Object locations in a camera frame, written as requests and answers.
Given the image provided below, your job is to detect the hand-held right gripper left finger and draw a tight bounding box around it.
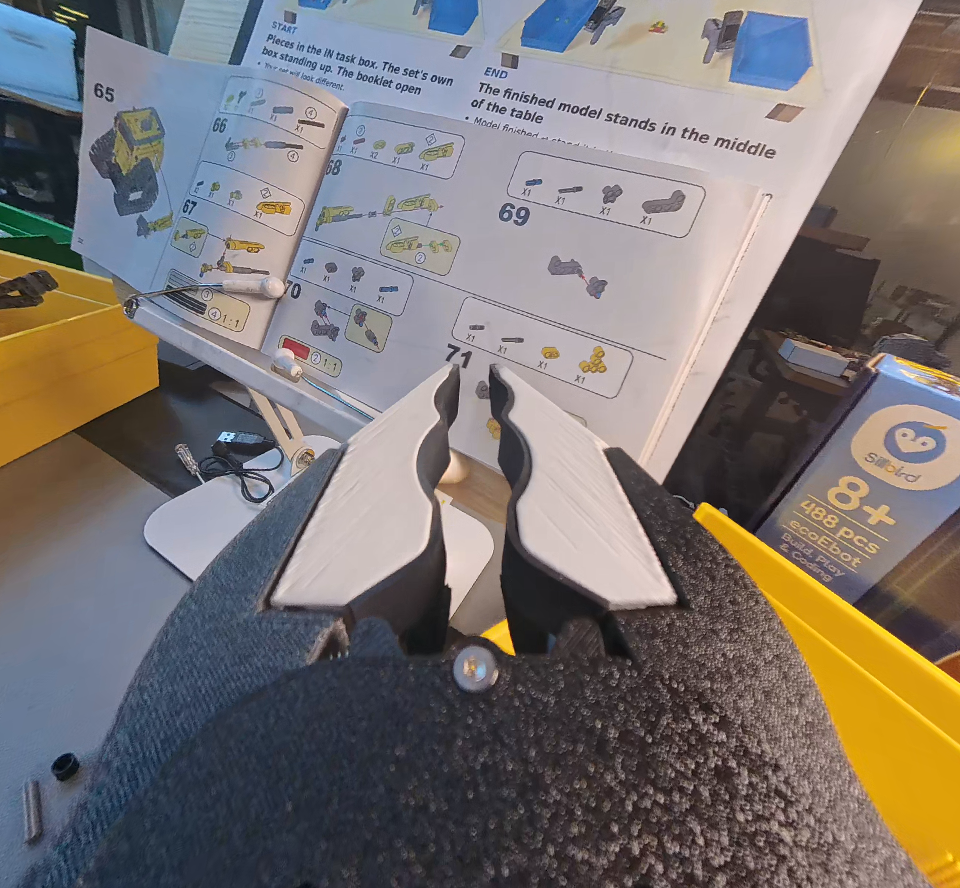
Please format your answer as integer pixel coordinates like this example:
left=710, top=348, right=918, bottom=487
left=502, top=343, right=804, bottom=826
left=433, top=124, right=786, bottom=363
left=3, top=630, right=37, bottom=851
left=270, top=365, right=460, bottom=612

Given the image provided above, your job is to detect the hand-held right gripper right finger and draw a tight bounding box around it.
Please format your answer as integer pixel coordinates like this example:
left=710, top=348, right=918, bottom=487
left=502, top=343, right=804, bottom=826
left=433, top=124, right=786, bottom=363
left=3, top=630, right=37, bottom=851
left=489, top=365, right=678, bottom=610

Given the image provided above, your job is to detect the yellow parts bin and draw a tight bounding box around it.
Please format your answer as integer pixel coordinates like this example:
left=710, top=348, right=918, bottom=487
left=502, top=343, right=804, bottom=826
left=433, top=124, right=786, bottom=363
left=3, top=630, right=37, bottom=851
left=0, top=250, right=160, bottom=469
left=480, top=501, right=960, bottom=888

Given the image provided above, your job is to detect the pile of red black parts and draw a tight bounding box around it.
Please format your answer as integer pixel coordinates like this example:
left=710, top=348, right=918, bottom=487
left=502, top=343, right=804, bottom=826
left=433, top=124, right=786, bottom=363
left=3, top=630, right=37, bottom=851
left=21, top=751, right=82, bottom=846

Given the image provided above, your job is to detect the large printed task sheet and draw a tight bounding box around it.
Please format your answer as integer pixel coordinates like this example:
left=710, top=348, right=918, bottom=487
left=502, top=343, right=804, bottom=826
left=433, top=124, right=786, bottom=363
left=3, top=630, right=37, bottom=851
left=240, top=0, right=960, bottom=488

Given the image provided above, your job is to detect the open building manual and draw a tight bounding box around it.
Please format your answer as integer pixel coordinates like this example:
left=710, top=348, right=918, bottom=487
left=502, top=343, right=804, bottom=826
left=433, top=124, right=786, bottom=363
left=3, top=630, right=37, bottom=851
left=71, top=25, right=772, bottom=465

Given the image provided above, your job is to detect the colourful toy kit box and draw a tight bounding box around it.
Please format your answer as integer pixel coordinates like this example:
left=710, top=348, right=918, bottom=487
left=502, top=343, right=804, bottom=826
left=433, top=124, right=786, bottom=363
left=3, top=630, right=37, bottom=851
left=753, top=351, right=960, bottom=608

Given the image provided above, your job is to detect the yellow tracked toy vehicle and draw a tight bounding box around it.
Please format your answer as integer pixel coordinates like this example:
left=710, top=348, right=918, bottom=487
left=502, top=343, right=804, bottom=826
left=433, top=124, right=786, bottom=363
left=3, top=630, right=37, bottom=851
left=0, top=269, right=60, bottom=310

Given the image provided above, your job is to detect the green plastic bin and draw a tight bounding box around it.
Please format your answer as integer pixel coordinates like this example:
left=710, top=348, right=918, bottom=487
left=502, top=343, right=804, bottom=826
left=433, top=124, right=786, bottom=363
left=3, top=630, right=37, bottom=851
left=0, top=201, right=85, bottom=273

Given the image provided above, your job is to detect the white storage box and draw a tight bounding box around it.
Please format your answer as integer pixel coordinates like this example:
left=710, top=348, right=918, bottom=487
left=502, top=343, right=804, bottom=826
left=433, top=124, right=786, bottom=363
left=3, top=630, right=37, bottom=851
left=0, top=3, right=84, bottom=115

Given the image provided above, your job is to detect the black cable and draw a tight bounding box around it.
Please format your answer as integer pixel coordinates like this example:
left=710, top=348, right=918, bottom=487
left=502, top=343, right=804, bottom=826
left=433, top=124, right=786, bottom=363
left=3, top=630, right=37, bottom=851
left=198, top=429, right=288, bottom=505

